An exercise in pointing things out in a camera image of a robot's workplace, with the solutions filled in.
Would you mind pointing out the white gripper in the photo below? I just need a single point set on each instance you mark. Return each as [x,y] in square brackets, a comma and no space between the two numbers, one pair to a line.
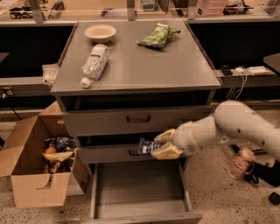
[184,139]

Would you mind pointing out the blue rxbar blueberry wrapper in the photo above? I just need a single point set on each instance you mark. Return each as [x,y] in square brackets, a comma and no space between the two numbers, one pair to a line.
[146,147]

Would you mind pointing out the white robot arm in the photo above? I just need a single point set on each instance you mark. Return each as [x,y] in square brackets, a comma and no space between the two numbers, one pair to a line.
[230,122]

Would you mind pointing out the grey top drawer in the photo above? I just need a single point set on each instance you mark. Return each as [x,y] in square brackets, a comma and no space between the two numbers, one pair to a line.
[130,120]

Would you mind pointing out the grey middle drawer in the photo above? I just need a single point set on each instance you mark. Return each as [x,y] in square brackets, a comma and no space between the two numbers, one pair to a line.
[113,153]

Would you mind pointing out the grey open bottom drawer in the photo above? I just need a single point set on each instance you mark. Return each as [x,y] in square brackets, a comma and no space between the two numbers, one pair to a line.
[141,192]

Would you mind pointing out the grey drawer cabinet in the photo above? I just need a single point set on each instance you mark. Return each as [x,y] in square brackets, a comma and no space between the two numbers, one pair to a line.
[135,77]

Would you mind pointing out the clear plastic jug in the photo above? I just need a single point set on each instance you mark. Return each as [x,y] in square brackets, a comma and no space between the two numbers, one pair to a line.
[240,163]

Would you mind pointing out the black power adapter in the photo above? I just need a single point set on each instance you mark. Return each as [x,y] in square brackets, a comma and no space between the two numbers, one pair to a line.
[226,70]

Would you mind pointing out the dark blue snack bag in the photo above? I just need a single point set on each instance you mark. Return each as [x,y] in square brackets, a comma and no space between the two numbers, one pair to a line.
[61,143]

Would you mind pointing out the green chip bag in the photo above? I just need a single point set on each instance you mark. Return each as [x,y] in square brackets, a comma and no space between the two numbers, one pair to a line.
[158,37]

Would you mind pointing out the clear plastic water bottle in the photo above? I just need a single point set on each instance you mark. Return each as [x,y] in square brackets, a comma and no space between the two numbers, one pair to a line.
[94,65]

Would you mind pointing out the white power strip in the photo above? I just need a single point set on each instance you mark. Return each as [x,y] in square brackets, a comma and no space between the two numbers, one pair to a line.
[253,70]

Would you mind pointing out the yellow snack bag in box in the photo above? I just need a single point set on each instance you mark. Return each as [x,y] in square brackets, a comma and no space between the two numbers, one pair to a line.
[58,162]

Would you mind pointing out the orange fruit in box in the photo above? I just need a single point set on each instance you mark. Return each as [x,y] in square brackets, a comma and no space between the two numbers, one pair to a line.
[50,150]

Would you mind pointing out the black caster wheel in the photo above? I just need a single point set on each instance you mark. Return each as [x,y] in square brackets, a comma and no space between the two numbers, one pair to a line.
[274,198]

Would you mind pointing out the cream ceramic bowl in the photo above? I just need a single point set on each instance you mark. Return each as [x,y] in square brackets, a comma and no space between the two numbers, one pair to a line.
[100,33]

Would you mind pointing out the pink plastic container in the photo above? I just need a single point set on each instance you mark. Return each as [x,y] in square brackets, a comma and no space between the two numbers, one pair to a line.
[208,8]

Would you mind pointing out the open cardboard box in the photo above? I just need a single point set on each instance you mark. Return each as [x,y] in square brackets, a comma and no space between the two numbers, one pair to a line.
[21,158]

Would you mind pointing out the black scissors on shelf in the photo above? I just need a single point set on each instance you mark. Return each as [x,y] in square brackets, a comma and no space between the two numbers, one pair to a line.
[24,12]

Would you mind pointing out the grey metal right post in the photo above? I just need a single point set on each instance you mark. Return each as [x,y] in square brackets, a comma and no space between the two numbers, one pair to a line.
[191,9]

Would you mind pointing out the grey side bracket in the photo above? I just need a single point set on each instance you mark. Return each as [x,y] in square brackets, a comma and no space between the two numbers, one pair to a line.
[50,73]

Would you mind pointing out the grey metal center post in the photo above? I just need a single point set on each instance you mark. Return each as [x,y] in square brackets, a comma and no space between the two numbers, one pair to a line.
[131,10]

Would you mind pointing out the grey metal shelf post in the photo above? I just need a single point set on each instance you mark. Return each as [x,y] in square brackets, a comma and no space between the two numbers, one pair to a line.
[39,16]

